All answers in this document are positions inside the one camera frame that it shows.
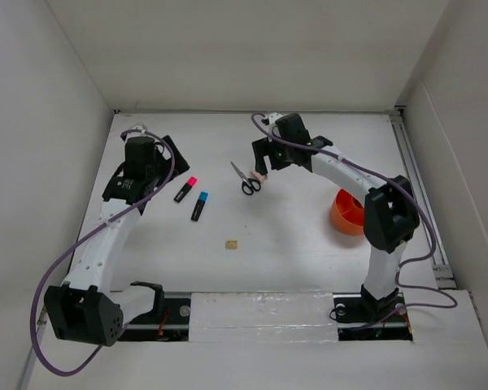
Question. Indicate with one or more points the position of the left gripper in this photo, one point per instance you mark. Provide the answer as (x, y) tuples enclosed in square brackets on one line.
[(166, 162)]

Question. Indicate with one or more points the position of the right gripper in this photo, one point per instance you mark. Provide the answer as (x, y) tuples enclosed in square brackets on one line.
[(263, 147)]

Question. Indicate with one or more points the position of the orange round divided container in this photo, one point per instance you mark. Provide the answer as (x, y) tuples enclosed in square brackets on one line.
[(347, 214)]

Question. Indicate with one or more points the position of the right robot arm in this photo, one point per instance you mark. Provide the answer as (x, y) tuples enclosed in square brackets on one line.
[(390, 216)]

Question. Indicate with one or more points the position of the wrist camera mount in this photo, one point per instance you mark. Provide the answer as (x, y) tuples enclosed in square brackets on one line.
[(139, 129), (269, 121)]

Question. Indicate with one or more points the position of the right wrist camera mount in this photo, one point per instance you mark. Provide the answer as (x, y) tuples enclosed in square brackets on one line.
[(269, 121)]

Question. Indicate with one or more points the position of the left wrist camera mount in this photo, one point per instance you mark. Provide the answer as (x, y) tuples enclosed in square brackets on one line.
[(139, 129)]

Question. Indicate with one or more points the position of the small yellow eraser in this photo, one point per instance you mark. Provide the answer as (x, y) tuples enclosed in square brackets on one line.
[(231, 244)]

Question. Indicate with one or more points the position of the black handled scissors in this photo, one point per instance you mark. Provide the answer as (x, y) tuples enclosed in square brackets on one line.
[(249, 185)]

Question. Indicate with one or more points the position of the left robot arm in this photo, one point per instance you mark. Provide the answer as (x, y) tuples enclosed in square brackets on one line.
[(84, 308)]

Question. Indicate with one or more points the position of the blue capped highlighter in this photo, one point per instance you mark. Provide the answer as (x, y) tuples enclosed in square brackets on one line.
[(199, 205)]

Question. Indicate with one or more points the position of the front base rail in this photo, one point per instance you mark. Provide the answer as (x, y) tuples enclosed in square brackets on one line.
[(266, 318)]

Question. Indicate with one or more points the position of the pink capped highlighter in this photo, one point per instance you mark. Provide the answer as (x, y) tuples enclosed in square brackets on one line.
[(185, 189)]

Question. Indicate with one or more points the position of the aluminium rail right side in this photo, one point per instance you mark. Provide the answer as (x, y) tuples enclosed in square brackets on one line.
[(439, 262)]

